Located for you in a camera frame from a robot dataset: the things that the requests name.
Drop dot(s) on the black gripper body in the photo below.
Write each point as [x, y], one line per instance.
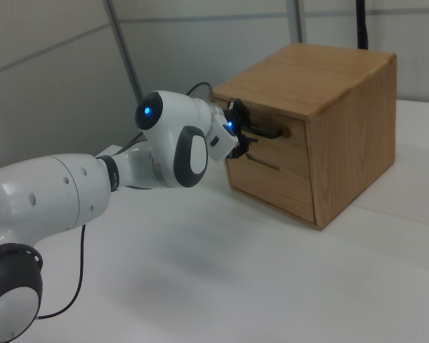
[239, 126]

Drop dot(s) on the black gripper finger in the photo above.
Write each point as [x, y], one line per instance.
[242, 109]
[244, 149]

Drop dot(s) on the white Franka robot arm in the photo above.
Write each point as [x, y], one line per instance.
[50, 189]

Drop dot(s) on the wooden drawer with notch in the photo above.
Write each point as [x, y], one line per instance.
[271, 189]

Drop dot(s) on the wooden two-drawer cabinet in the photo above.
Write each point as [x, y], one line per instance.
[357, 143]

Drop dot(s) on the black stand pole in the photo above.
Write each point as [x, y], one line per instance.
[362, 28]

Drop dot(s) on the grey partition post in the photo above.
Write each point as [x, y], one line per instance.
[299, 21]
[127, 53]

